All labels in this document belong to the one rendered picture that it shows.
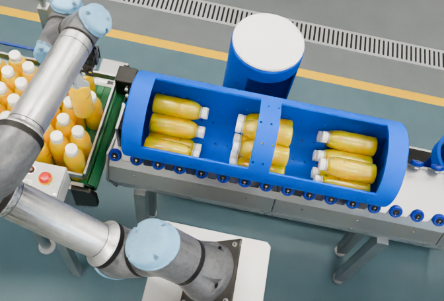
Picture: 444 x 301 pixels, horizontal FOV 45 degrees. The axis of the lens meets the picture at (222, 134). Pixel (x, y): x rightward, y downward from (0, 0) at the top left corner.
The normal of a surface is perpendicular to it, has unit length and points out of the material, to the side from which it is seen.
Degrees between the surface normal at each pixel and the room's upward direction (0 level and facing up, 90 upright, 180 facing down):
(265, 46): 0
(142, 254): 39
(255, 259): 0
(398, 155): 17
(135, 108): 24
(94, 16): 44
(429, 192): 0
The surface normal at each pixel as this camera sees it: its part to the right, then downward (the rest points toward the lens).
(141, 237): -0.54, -0.50
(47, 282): 0.10, -0.48
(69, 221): 0.72, -0.10
